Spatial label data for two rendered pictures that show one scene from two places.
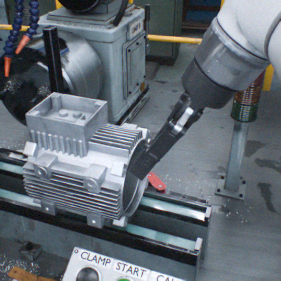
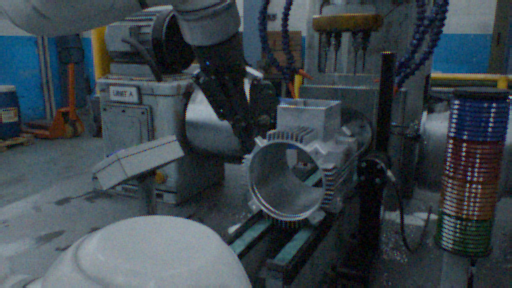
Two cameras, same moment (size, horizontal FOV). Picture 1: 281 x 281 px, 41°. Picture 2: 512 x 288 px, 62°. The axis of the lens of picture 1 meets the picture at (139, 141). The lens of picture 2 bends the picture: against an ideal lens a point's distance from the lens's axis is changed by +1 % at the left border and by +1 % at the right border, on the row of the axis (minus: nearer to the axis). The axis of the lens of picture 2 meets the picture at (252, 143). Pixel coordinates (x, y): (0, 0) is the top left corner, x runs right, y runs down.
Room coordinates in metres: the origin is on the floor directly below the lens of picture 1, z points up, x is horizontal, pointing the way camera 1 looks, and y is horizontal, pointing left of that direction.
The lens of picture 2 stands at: (0.60, -0.75, 1.27)
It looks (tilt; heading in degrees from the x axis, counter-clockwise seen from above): 14 degrees down; 96
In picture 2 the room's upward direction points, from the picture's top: straight up
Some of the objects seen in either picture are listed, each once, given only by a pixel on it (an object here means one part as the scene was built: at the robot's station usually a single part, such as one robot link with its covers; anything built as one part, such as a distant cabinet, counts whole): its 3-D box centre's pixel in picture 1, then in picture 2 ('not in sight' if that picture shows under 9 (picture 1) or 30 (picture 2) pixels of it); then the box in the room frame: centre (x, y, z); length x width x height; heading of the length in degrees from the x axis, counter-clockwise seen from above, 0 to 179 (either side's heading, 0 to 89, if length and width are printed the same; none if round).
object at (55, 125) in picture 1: (69, 124); (309, 120); (0.63, 0.14, 1.11); 0.12 x 0.11 x 0.07; 70
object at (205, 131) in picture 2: not in sight; (222, 120); (0.38, 0.48, 1.04); 0.37 x 0.25 x 0.25; 160
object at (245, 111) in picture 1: (245, 107); (464, 227); (0.80, -0.25, 1.05); 0.06 x 0.06 x 0.04
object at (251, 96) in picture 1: (247, 90); (468, 192); (0.80, -0.25, 1.10); 0.06 x 0.06 x 0.04
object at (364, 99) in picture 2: not in sight; (350, 143); (0.76, 0.50, 0.97); 0.30 x 0.11 x 0.34; 160
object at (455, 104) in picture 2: not in sight; (478, 116); (0.80, -0.25, 1.19); 0.06 x 0.06 x 0.04
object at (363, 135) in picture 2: not in sight; (345, 134); (0.74, 0.44, 1.02); 0.15 x 0.02 x 0.15; 160
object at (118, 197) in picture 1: (91, 167); (301, 167); (0.61, 0.10, 1.02); 0.20 x 0.19 x 0.19; 70
